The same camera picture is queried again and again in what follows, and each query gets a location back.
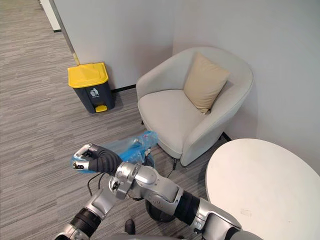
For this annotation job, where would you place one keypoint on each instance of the robot left arm silver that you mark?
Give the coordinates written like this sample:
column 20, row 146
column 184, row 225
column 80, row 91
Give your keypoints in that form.
column 100, row 202

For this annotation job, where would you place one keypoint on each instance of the beige cushion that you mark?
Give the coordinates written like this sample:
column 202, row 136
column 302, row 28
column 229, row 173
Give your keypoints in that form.
column 206, row 82

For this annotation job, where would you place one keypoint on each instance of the dark robot foot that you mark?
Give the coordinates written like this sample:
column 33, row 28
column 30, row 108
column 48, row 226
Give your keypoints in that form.
column 130, row 226

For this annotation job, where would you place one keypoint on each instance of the grey pedal trash can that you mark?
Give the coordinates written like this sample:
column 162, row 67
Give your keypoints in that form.
column 97, row 93

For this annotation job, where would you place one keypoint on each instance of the white round tea table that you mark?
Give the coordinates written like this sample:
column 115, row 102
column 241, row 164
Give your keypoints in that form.
column 265, row 190

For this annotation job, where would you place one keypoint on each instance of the yellow trash can pedal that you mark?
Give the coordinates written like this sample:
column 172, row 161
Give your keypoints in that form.
column 101, row 108

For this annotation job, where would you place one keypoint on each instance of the light grey armchair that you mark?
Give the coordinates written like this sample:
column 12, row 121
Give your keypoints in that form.
column 172, row 112

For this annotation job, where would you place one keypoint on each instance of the blue plastic rubbish bag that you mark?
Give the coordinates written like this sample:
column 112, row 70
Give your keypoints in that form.
column 140, row 142

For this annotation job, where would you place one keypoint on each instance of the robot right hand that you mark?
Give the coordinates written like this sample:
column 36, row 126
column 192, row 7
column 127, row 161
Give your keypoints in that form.
column 102, row 160

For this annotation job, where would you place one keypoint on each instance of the grey robot torso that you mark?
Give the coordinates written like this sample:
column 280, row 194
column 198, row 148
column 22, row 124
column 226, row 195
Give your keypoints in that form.
column 160, row 237

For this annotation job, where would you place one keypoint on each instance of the yellow trash can lid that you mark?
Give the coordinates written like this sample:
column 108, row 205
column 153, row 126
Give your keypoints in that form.
column 86, row 73

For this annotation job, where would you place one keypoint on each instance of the robot right arm silver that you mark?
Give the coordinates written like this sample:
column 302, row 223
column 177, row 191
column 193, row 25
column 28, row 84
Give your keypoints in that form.
column 160, row 185

